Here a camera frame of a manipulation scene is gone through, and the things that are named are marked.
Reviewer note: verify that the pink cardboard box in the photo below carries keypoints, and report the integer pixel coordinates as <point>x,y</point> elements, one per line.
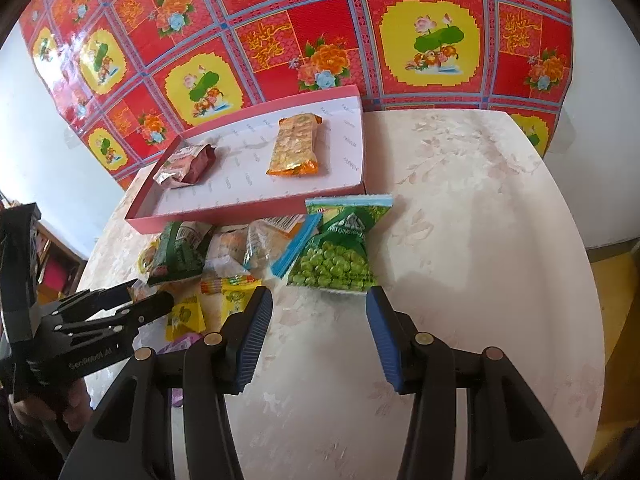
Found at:
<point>240,160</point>

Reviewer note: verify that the yellow round snack pouch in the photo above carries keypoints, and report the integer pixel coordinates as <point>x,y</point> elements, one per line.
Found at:
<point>146,262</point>

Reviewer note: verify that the wooden shelf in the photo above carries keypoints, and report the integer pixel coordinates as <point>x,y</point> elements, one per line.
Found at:
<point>55,270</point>

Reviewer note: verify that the small yellow snack packet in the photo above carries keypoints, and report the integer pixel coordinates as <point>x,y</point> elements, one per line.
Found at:
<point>187,317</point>

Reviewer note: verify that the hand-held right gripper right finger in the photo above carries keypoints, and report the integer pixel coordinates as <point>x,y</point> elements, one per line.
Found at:
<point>385,340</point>

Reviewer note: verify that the clear blue-edged snack packet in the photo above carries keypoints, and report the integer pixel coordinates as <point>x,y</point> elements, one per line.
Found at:
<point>265,245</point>

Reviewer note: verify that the red floral printed cloth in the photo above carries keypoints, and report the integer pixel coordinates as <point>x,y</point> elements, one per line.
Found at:
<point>320,25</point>

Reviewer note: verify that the peach-rimmed jelly cup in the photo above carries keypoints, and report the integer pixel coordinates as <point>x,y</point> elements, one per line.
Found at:
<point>144,293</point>

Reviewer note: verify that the striped-edge yellow orange packet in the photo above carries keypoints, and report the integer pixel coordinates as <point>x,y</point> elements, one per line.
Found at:
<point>235,297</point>

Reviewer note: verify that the golden cracker packet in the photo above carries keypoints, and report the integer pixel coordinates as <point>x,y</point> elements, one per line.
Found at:
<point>292,147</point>

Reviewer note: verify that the dark red snack packet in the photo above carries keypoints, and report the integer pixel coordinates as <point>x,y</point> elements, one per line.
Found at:
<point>187,165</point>

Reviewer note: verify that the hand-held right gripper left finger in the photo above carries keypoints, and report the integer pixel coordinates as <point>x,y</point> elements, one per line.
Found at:
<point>252,340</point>

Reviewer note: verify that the pink purple snack packet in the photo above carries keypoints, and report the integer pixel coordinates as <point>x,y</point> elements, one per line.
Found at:
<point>177,344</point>

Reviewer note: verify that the green pea snack packet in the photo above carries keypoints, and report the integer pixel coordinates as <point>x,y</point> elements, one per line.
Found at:
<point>335,255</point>

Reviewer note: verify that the person's left hand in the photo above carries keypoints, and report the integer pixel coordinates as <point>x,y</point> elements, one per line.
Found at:
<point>35,410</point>

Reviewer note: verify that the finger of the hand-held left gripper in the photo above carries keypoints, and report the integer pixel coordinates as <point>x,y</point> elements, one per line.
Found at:
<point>110,297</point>
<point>152,307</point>

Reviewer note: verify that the dark green snack packet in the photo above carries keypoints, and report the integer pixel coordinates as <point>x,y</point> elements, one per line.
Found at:
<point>177,257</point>

